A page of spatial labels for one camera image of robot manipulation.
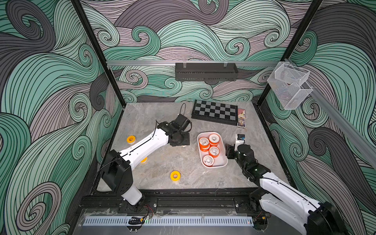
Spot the orange tape roll plain white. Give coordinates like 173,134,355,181
209,146,220,158

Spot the orange tape roll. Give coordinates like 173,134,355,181
198,137,210,152
126,135,136,145
208,134,221,146
202,155,214,167

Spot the orange tape roll front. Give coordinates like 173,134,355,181
198,137,210,152

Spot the yellow tape roll front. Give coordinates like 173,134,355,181
170,171,181,182

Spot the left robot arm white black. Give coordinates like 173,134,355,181
99,117,192,206

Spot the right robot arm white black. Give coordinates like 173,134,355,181
225,144,348,235

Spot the white storage tray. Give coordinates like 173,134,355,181
197,132,228,168

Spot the small colourful card box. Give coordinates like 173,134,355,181
237,108,246,128

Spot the black grey chessboard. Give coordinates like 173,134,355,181
192,100,238,126

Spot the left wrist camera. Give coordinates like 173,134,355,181
174,114,192,132

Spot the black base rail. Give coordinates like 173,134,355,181
78,188,267,214

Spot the black wall shelf basket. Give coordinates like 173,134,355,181
175,63,239,82

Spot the clear acrylic wall box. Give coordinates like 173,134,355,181
267,62,312,110

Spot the aluminium rail back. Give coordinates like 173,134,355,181
106,60,279,67

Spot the white perforated cable duct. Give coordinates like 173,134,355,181
83,215,254,227

